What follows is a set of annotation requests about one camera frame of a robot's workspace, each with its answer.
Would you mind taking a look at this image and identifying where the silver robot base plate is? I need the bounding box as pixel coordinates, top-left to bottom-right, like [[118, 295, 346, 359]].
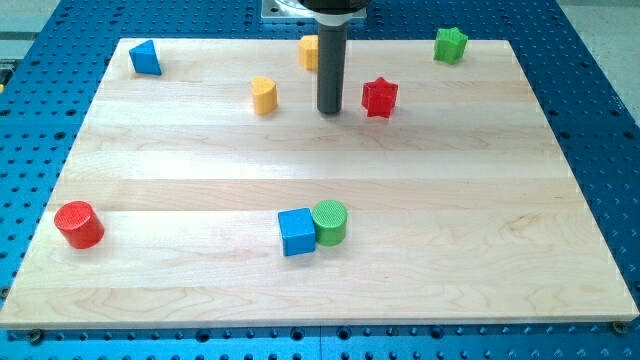
[[260, 0, 367, 21]]

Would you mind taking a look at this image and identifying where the light wooden board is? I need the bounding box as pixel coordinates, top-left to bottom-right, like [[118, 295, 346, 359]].
[[1, 38, 638, 329]]

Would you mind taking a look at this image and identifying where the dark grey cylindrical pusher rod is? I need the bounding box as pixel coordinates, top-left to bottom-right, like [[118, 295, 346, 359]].
[[317, 23, 348, 114]]

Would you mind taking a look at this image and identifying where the red star block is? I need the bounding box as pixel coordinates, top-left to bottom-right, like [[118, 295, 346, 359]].
[[361, 77, 399, 118]]

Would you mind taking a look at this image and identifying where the blue triangle block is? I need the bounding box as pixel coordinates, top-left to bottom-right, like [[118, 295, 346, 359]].
[[129, 40, 162, 76]]

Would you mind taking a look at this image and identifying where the green cylinder block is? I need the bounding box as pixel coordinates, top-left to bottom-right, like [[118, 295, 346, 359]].
[[311, 199, 348, 246]]

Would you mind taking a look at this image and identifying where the black robot arm end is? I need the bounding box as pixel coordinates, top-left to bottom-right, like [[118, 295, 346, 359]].
[[299, 0, 371, 27]]

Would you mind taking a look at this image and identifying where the green star block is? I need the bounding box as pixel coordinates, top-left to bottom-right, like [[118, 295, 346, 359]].
[[433, 27, 468, 65]]

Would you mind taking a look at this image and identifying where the red cylinder block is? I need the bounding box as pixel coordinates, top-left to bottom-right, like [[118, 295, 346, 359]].
[[54, 201, 105, 249]]

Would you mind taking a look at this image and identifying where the yellow hexagon block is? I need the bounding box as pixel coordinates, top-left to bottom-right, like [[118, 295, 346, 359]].
[[298, 35, 319, 71]]

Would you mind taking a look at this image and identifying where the yellow heart block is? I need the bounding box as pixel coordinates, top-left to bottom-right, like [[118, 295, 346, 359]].
[[251, 76, 278, 115]]

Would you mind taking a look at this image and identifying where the blue cube block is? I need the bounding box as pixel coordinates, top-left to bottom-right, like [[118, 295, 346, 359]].
[[278, 208, 316, 256]]

